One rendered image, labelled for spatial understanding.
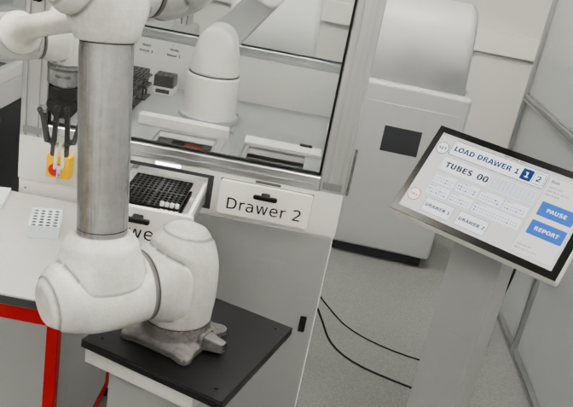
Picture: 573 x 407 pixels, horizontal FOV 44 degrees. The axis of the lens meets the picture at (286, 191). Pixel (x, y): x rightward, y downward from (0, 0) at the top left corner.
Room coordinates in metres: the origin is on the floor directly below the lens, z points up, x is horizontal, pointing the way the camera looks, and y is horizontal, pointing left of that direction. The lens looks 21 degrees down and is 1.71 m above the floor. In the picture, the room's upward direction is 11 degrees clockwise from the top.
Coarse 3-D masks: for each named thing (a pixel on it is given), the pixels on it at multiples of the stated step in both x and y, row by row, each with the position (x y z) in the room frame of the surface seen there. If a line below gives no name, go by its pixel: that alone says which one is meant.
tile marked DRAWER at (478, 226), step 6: (462, 216) 1.90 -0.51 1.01; (468, 216) 1.89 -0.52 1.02; (474, 216) 1.89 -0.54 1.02; (456, 222) 1.89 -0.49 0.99; (462, 222) 1.88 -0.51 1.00; (468, 222) 1.88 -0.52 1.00; (474, 222) 1.87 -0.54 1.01; (480, 222) 1.87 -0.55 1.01; (486, 222) 1.86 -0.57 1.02; (468, 228) 1.87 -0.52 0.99; (474, 228) 1.86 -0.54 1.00; (480, 228) 1.85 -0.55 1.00; (486, 228) 1.85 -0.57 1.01; (480, 234) 1.84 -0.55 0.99
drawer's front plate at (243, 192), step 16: (224, 192) 2.04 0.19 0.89; (240, 192) 2.04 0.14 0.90; (256, 192) 2.04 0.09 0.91; (272, 192) 2.04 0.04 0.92; (288, 192) 2.04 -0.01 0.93; (224, 208) 2.04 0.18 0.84; (240, 208) 2.04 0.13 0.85; (256, 208) 2.04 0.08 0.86; (272, 208) 2.04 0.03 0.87; (288, 208) 2.04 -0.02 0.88; (304, 208) 2.04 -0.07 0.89; (288, 224) 2.04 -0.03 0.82; (304, 224) 2.04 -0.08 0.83
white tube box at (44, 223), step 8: (32, 208) 1.86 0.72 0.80; (40, 208) 1.87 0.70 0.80; (48, 208) 1.88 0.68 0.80; (32, 216) 1.82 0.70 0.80; (40, 216) 1.83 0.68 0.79; (48, 216) 1.84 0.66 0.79; (56, 216) 1.84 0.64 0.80; (32, 224) 1.77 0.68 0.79; (40, 224) 1.78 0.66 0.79; (48, 224) 1.78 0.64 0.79; (56, 224) 1.79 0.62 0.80; (32, 232) 1.75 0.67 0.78; (40, 232) 1.76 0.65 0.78; (48, 232) 1.77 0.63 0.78; (56, 232) 1.77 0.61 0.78
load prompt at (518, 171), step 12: (456, 144) 2.08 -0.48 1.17; (468, 144) 2.07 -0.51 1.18; (456, 156) 2.05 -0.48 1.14; (468, 156) 2.04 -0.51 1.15; (480, 156) 2.03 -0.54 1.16; (492, 156) 2.01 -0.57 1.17; (492, 168) 1.98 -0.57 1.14; (504, 168) 1.97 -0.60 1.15; (516, 168) 1.96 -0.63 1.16; (528, 168) 1.95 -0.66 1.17; (528, 180) 1.92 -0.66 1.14; (540, 180) 1.91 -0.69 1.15
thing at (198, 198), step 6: (132, 168) 2.08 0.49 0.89; (132, 174) 2.07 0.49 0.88; (150, 174) 2.07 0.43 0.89; (156, 174) 2.07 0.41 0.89; (162, 174) 2.07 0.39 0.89; (186, 180) 2.07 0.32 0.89; (192, 180) 2.07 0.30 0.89; (198, 186) 2.07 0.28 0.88; (204, 186) 2.04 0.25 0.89; (198, 192) 2.07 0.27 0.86; (204, 192) 2.02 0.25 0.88; (192, 198) 2.07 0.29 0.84; (198, 198) 1.94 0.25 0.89; (204, 198) 2.03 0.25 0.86; (192, 204) 2.02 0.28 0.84; (198, 204) 1.92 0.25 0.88; (186, 210) 1.97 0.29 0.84; (192, 210) 1.84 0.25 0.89; (198, 210) 1.93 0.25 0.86
